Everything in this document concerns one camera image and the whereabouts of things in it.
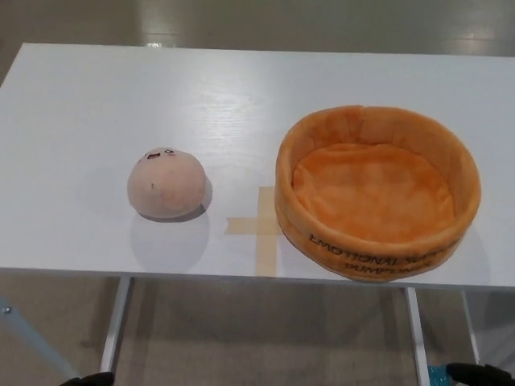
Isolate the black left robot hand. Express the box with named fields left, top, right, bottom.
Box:
left=60, top=372, right=116, bottom=386

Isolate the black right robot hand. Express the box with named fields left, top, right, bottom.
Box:
left=446, top=363, right=515, bottom=386

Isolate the pink round plush toy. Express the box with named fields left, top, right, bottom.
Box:
left=126, top=146, right=207, bottom=221

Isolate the orange plush round basket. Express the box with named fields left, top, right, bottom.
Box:
left=274, top=104, right=482, bottom=283

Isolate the teal object on floor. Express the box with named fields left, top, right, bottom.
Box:
left=427, top=364, right=450, bottom=386

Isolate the white table leg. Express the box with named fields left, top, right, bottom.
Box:
left=461, top=289, right=482, bottom=363
left=98, top=276, right=133, bottom=380
left=404, top=285, right=429, bottom=386

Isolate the blue-grey metal bar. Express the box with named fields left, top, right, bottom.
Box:
left=0, top=295, right=78, bottom=380

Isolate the beige horizontal tape strip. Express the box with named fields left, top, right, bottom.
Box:
left=225, top=216, right=282, bottom=236

